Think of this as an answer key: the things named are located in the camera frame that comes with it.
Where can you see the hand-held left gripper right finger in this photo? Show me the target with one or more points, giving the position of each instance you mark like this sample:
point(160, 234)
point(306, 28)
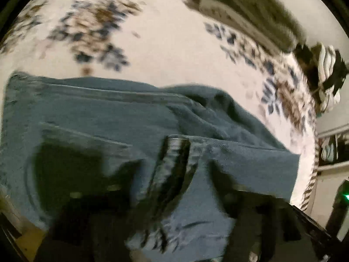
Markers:
point(222, 177)

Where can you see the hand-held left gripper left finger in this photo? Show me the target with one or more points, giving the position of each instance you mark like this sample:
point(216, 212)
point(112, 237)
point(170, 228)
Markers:
point(128, 174)

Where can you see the blue denim pants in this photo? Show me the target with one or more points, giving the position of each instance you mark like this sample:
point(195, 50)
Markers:
point(109, 114)

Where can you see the white shelf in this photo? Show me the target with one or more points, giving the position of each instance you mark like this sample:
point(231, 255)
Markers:
point(332, 147)

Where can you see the floral white bed sheet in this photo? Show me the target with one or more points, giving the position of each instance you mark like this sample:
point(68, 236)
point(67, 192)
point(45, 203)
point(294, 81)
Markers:
point(169, 46)

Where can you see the pile of striped clothes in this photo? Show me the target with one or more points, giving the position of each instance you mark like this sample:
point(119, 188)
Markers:
point(327, 71)

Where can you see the floral pillow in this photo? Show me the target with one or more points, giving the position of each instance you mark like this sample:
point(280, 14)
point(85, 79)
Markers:
point(245, 8)

